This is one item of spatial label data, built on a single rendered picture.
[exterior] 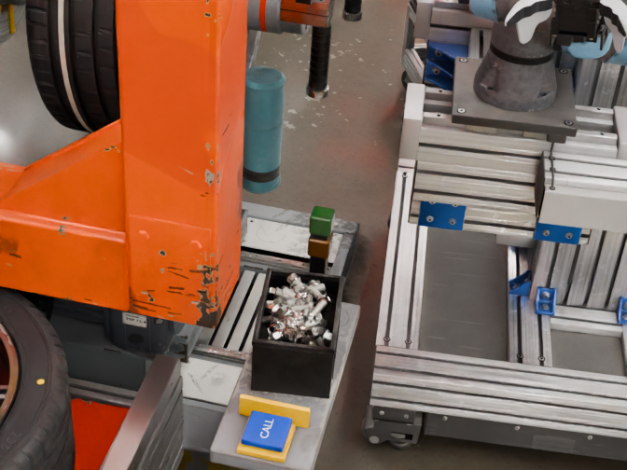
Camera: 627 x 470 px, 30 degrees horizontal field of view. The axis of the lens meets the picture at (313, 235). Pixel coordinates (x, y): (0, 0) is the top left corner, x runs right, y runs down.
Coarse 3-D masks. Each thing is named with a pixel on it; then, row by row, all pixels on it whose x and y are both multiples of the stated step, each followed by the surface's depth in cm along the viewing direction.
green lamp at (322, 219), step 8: (320, 208) 210; (328, 208) 210; (312, 216) 208; (320, 216) 208; (328, 216) 208; (312, 224) 209; (320, 224) 208; (328, 224) 208; (312, 232) 210; (320, 232) 209; (328, 232) 209
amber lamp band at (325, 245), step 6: (330, 234) 212; (312, 240) 211; (318, 240) 211; (330, 240) 212; (312, 246) 212; (318, 246) 211; (324, 246) 211; (330, 246) 213; (312, 252) 212; (318, 252) 212; (324, 252) 212
